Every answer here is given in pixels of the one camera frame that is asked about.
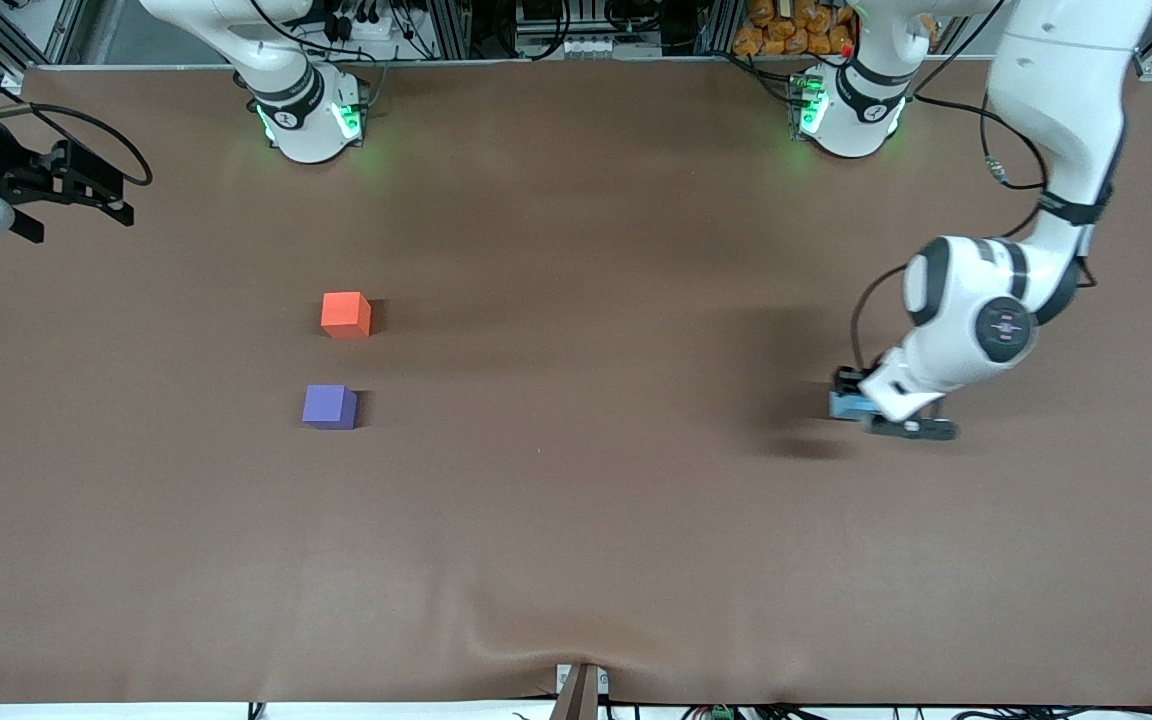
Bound orange foam block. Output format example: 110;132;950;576
320;291;373;340

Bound purple foam block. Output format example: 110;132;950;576
301;384;359;431

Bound brown table cloth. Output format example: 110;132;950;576
0;55;1152;706

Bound white power strip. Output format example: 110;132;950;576
321;0;402;43

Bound bag of orange items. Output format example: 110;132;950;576
733;0;939;57

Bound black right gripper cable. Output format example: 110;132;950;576
0;103;154;188

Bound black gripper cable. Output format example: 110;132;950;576
0;103;154;188
851;40;1102;371

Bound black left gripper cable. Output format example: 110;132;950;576
851;40;1102;371

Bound aluminium frame post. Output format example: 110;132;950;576
424;0;474;61

